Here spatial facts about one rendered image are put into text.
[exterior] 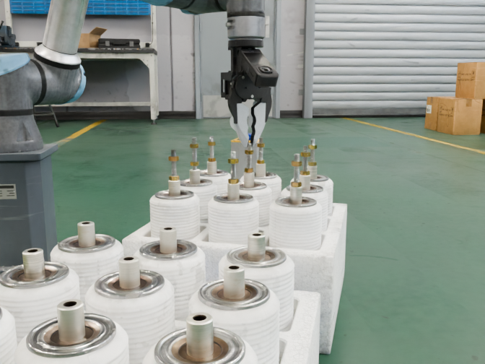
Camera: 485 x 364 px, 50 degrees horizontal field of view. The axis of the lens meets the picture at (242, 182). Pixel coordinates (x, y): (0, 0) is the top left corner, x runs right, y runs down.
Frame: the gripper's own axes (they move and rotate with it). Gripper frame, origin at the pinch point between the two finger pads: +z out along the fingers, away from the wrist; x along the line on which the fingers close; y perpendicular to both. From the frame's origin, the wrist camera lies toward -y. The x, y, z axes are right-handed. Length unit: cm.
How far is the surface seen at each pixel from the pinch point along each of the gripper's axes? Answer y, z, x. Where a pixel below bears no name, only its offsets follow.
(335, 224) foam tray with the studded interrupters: -10.2, 16.8, -14.5
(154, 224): -2.3, 14.5, 21.3
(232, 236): -12.6, 15.5, 9.6
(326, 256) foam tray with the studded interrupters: -25.7, 16.8, -2.0
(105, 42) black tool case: 460, -49, -54
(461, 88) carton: 242, -4, -318
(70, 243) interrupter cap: -24.5, 9.4, 38.7
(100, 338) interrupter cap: -53, 10, 39
